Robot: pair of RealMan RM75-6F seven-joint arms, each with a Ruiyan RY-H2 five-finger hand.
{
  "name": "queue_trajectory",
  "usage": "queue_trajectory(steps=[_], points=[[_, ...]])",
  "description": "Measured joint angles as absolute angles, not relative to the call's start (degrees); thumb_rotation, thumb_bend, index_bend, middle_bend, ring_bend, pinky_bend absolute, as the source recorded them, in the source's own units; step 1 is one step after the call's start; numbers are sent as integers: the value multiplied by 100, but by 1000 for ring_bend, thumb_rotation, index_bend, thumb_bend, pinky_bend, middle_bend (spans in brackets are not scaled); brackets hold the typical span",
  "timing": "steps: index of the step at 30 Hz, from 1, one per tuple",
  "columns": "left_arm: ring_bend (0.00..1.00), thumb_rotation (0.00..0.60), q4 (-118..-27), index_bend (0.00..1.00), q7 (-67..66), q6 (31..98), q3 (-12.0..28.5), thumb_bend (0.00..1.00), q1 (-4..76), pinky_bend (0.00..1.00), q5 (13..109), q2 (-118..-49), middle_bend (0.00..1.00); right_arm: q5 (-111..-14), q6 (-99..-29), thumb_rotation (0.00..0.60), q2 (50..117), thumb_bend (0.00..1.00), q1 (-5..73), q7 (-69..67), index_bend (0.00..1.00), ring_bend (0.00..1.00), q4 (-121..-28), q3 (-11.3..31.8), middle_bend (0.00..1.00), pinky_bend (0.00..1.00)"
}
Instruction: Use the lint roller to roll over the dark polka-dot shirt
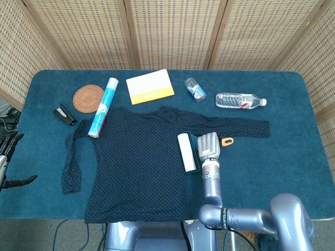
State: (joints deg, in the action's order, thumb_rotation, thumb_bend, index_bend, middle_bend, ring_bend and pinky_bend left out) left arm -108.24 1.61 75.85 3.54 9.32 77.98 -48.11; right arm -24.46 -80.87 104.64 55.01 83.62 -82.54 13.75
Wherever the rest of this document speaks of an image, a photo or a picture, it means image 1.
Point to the silver-blue robot torso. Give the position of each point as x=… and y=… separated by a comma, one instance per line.
x=146, y=238

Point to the black stapler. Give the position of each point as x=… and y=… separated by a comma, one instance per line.
x=64, y=116

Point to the round woven rattan coaster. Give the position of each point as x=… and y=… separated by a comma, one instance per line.
x=85, y=98

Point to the clear water bottle red label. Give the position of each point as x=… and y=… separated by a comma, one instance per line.
x=235, y=100

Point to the plastic wrap roll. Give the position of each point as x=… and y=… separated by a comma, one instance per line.
x=103, y=107

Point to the woven bamboo folding screen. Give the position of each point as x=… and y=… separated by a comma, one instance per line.
x=172, y=31

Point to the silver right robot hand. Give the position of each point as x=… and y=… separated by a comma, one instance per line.
x=208, y=146

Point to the white and yellow notepad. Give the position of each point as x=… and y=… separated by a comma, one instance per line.
x=149, y=86

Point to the small clear plastic bottle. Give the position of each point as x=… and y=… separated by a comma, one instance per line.
x=195, y=89

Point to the black-fingered left robot hand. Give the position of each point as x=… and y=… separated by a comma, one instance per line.
x=21, y=181

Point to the teal table cloth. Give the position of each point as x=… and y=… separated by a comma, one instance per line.
x=261, y=177

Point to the navy blue dotted shirt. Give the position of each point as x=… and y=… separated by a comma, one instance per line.
x=136, y=162

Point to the silver-blue right robot arm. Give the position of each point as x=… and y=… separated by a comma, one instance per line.
x=212, y=185

